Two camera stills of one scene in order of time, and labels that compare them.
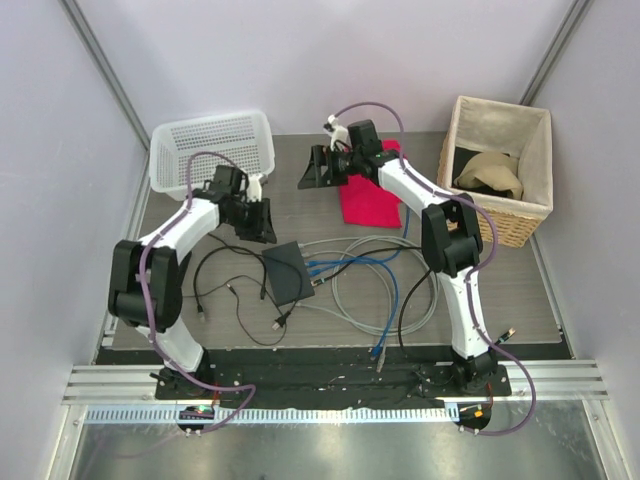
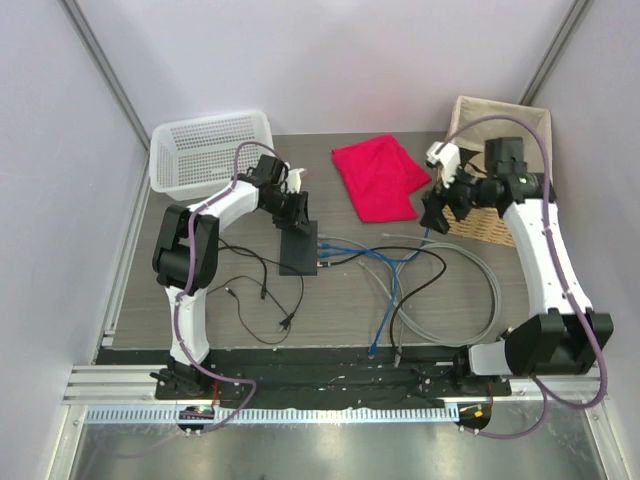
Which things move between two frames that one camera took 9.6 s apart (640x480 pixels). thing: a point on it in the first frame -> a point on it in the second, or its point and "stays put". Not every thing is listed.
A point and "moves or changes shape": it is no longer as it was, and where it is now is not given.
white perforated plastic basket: (243, 137) stays put
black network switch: (284, 279) moves or changes shape
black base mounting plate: (305, 377) stays put
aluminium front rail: (124, 394) stays put
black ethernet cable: (405, 298) moves or changes shape
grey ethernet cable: (363, 240) -> (398, 311)
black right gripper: (322, 156) -> (435, 201)
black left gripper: (262, 230) -> (298, 219)
